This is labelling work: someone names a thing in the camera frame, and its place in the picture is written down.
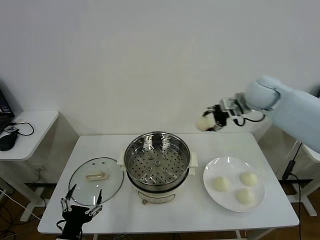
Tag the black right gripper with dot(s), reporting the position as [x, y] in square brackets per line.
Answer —
[222, 117]

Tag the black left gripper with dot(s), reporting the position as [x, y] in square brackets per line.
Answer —
[75, 215]

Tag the white steamed baozi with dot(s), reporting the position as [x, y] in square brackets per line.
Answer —
[245, 196]
[221, 184]
[205, 123]
[248, 179]

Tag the black computer mouse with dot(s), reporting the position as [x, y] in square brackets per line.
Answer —
[8, 142]

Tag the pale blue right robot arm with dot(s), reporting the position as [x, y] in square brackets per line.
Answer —
[295, 110]

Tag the perforated steel steamer basket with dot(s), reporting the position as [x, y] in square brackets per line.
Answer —
[157, 172]

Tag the black flat floor bar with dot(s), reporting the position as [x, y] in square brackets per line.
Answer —
[42, 184]
[300, 182]

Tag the white round plate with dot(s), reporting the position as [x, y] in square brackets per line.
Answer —
[215, 172]

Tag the cream electric cooker base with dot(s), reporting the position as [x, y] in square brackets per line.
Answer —
[155, 196]

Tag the small black white dongle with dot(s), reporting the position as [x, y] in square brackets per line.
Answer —
[11, 129]

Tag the black open laptop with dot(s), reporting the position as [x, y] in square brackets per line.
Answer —
[5, 110]

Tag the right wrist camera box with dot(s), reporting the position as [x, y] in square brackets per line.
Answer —
[228, 103]

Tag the white wall socket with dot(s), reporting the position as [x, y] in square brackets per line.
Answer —
[40, 167]

